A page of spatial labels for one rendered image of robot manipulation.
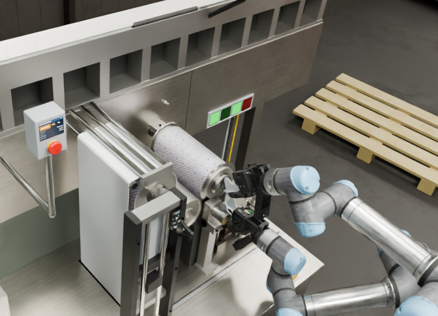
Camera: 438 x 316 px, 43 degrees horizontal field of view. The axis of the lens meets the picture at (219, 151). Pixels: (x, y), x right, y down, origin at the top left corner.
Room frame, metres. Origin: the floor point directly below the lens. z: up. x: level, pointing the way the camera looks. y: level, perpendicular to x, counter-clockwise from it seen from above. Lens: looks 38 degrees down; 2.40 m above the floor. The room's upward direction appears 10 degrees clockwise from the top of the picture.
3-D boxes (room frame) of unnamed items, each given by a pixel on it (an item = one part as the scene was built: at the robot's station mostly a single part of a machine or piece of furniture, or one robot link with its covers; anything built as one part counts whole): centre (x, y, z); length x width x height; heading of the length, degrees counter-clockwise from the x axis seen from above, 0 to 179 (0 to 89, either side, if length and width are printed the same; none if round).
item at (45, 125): (0.90, 0.36, 1.66); 0.07 x 0.07 x 0.10; 50
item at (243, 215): (1.28, -0.14, 1.12); 0.12 x 0.08 x 0.09; 50
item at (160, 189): (1.10, 0.13, 1.34); 0.06 x 0.06 x 0.06; 50
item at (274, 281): (1.16, -0.26, 1.01); 0.11 x 0.08 x 0.11; 13
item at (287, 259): (1.18, -0.26, 1.11); 0.11 x 0.08 x 0.09; 50
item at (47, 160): (0.91, 0.37, 1.51); 0.02 x 0.02 x 0.20
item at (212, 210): (1.25, -0.02, 1.05); 0.06 x 0.05 x 0.31; 50
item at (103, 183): (1.15, 0.32, 1.17); 0.34 x 0.05 x 0.54; 50
